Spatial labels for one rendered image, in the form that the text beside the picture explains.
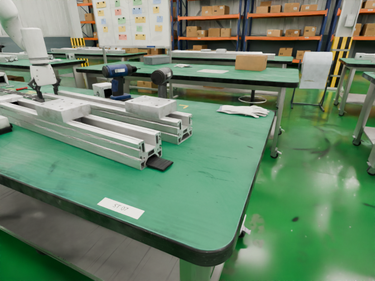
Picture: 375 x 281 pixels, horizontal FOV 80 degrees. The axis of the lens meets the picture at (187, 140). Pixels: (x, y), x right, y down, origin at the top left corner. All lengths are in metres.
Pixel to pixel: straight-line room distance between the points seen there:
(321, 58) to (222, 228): 3.84
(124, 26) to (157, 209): 3.99
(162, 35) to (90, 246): 3.30
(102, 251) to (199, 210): 0.78
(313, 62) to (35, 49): 3.66
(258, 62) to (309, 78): 1.71
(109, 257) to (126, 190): 0.65
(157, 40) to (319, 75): 2.64
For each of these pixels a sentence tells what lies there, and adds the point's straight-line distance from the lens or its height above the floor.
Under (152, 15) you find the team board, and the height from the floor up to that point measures 1.42.
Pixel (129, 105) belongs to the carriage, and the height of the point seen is 0.89.
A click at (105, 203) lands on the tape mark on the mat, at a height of 0.78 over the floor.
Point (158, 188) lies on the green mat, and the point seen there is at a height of 0.78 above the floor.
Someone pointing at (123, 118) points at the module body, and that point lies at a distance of 0.91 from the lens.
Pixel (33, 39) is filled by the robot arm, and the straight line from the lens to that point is 1.35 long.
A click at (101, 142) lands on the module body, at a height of 0.83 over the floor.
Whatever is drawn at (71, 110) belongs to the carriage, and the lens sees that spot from 0.85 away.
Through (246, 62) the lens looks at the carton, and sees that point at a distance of 2.66.
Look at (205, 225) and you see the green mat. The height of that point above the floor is 0.78.
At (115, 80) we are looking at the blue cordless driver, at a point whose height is 0.93.
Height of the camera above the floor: 1.12
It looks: 25 degrees down
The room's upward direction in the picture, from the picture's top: straight up
